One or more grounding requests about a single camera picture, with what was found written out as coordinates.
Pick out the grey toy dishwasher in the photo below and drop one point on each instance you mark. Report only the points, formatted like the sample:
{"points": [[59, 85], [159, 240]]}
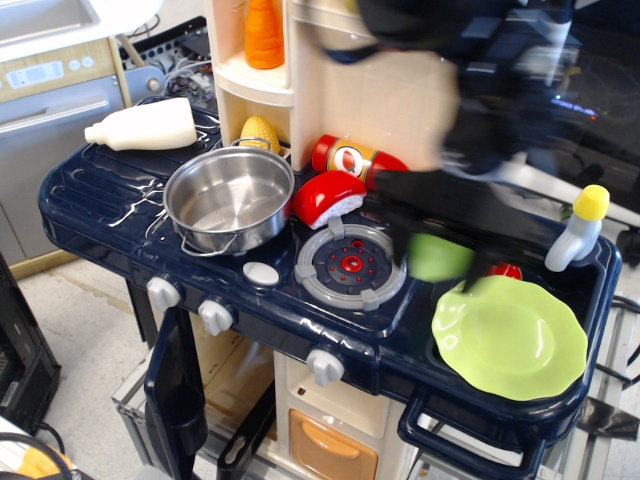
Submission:
{"points": [[47, 101]]}

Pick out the grey yellow toy faucet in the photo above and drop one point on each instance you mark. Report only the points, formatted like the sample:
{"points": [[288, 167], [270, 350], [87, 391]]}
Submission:
{"points": [[582, 230]]}

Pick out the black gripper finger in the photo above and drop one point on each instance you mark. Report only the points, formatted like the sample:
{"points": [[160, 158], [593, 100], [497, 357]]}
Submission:
{"points": [[484, 259], [404, 228]]}

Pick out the grey right stove knob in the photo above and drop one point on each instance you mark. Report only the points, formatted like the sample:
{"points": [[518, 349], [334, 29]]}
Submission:
{"points": [[325, 366]]}

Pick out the red white toy sushi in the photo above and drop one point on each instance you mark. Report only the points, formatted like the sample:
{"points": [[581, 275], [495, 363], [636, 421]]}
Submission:
{"points": [[329, 195]]}

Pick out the red toy strawberry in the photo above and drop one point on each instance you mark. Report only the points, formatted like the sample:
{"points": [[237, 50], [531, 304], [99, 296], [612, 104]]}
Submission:
{"points": [[505, 269]]}

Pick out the navy oven door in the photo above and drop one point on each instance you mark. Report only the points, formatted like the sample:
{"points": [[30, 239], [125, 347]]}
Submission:
{"points": [[175, 405]]}

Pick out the steel cooking pot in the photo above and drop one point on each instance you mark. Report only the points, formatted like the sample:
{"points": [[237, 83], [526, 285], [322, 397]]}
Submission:
{"points": [[230, 200]]}

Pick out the grey left stove knob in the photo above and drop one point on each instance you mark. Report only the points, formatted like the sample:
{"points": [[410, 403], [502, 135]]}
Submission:
{"points": [[162, 294]]}

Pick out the yellow toy corn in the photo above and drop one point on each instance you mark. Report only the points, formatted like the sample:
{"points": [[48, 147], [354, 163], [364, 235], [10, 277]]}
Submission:
{"points": [[259, 133]]}

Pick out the light green plastic plate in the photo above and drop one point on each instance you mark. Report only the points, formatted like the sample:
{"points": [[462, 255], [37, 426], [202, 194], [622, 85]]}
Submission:
{"points": [[510, 338]]}

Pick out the grey round button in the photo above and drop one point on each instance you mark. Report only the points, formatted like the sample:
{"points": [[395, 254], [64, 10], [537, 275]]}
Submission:
{"points": [[261, 274]]}

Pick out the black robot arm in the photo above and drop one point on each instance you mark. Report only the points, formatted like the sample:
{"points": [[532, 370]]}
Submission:
{"points": [[505, 56]]}

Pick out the grey toy stove burner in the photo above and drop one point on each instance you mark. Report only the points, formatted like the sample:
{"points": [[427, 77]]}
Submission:
{"points": [[350, 267]]}

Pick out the orange toy carrot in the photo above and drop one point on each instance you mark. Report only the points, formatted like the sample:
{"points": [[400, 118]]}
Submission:
{"points": [[264, 38]]}

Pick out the grey middle stove knob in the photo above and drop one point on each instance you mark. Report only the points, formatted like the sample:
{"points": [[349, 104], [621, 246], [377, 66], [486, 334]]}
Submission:
{"points": [[216, 318]]}

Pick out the navy cream toy kitchen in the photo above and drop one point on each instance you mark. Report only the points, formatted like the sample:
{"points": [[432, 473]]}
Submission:
{"points": [[397, 396]]}

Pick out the orange toy drawer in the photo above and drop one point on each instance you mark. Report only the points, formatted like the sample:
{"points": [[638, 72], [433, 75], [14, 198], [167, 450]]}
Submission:
{"points": [[328, 453]]}

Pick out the red ketchup bottle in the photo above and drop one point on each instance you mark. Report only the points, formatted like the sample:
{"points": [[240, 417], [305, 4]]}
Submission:
{"points": [[364, 163]]}

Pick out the grey stove knob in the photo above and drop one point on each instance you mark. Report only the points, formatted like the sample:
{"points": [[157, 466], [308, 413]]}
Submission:
{"points": [[325, 366], [162, 294], [216, 318]]}

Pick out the green toy pear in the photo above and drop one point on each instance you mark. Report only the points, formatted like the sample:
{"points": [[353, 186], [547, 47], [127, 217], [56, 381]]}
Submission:
{"points": [[434, 259]]}

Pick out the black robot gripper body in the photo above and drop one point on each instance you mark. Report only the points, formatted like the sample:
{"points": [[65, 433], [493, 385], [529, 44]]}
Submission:
{"points": [[463, 206]]}

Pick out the white plastic bottle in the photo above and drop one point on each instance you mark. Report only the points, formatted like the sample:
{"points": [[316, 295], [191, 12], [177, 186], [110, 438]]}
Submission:
{"points": [[162, 125]]}

